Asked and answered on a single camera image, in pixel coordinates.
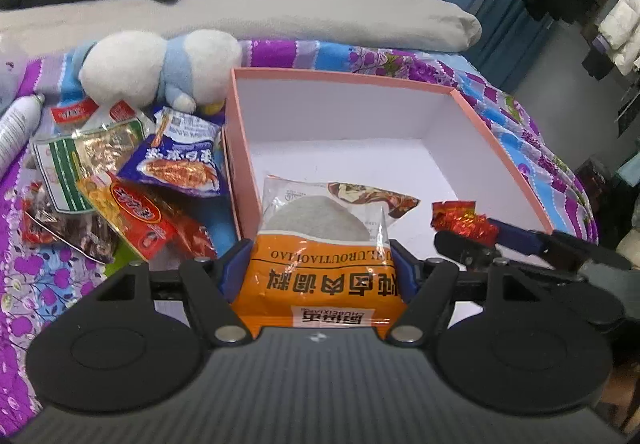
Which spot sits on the orange and clear snack packet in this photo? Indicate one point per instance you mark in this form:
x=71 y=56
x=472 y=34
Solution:
x=320 y=274

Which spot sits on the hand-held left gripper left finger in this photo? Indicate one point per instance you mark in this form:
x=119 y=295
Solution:
x=240 y=266

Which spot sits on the blue snack packet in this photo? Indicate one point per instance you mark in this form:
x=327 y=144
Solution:
x=170 y=164

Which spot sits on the white spray can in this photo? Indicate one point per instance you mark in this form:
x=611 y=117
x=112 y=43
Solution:
x=17 y=124

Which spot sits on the blue curtain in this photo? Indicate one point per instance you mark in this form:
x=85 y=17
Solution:
x=515 y=24

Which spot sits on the purple floral bed sheet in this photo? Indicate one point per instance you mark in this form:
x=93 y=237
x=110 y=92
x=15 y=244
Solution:
x=30 y=304

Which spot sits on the dark red snack packet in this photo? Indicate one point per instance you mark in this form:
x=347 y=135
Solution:
x=65 y=224

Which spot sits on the small red label packet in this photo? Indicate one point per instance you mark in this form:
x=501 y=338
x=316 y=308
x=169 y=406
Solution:
x=75 y=113

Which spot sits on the white puffer jacket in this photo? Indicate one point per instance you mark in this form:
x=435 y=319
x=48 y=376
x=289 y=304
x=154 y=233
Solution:
x=620 y=34

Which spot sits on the white and blue plush toy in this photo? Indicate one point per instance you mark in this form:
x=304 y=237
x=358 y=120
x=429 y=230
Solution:
x=125 y=69

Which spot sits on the pink cardboard box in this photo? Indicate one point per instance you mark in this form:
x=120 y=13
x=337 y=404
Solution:
x=340 y=114

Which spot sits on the red and orange snack packet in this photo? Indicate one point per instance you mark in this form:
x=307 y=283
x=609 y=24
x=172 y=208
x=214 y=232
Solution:
x=140 y=219

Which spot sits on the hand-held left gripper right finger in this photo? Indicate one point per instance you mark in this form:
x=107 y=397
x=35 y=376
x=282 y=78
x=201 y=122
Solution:
x=402 y=274

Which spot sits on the red foil snack packet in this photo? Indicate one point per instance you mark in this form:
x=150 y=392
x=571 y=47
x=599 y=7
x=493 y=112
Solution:
x=457 y=219

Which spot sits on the green bordered clear snack packet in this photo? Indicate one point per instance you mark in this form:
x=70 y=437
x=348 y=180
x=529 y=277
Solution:
x=75 y=159

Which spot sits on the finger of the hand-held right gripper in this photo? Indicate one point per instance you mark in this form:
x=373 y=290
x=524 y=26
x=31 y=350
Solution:
x=520 y=236
x=467 y=251

